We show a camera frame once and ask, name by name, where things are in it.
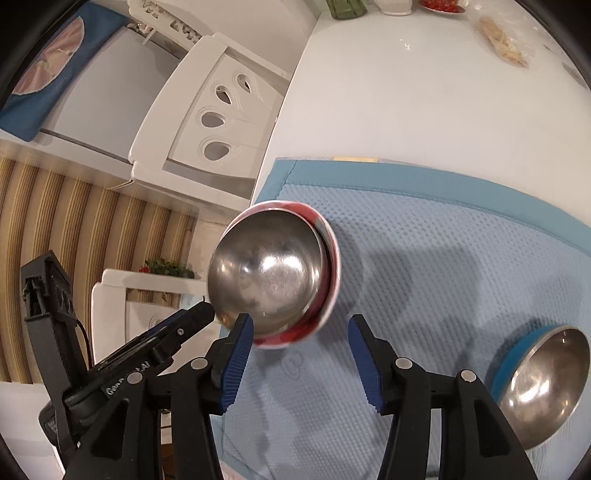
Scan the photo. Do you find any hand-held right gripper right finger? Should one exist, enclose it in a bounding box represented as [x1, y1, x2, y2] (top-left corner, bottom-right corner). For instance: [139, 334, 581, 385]
[347, 315, 541, 480]

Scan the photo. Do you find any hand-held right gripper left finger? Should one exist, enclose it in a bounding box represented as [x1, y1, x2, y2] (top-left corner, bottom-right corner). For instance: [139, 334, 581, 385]
[65, 313, 256, 480]

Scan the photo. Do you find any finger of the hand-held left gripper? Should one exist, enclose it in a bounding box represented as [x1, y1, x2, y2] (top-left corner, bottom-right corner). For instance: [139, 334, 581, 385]
[139, 302, 216, 365]
[147, 309, 188, 334]

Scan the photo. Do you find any magenta steel-lined bowl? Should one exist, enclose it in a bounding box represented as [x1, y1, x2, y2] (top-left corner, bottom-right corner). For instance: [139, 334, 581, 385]
[207, 210, 331, 335]

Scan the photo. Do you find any pink ceramic bowl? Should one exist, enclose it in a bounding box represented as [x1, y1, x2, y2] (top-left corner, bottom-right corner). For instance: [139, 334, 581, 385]
[240, 202, 342, 349]

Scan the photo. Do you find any blue steel-lined bowl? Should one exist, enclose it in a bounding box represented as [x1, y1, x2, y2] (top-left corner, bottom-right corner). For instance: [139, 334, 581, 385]
[490, 324, 591, 450]

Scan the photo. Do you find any white chair with teardrop holes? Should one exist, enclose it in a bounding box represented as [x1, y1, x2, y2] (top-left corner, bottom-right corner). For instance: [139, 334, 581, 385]
[91, 269, 213, 365]
[129, 32, 291, 215]

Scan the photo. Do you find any red flower plant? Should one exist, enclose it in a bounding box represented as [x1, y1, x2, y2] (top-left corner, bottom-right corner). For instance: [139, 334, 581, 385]
[139, 257, 197, 279]

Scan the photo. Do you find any light blue quilted mat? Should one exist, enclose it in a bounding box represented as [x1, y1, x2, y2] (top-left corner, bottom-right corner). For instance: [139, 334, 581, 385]
[217, 157, 591, 480]

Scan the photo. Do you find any blue cloth with pink print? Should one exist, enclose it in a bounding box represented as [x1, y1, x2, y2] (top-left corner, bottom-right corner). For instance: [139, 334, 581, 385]
[0, 2, 132, 141]

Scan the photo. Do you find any grey cabinet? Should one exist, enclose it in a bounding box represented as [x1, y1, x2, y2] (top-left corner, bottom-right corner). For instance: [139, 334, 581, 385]
[39, 23, 185, 162]

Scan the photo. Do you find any white carved furniture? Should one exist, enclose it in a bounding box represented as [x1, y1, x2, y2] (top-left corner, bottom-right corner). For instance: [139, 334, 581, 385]
[127, 0, 204, 49]

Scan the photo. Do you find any green container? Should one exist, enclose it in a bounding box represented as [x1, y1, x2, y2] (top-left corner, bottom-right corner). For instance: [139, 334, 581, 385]
[325, 0, 368, 20]

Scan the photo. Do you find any clear snack bag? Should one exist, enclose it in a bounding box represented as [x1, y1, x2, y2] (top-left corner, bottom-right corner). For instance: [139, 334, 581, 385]
[466, 9, 539, 68]

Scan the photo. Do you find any red dish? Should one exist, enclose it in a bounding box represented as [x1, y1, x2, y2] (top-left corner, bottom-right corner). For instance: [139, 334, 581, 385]
[420, 0, 467, 14]

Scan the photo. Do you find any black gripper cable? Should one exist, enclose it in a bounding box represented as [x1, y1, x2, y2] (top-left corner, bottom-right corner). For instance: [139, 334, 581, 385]
[73, 318, 92, 367]

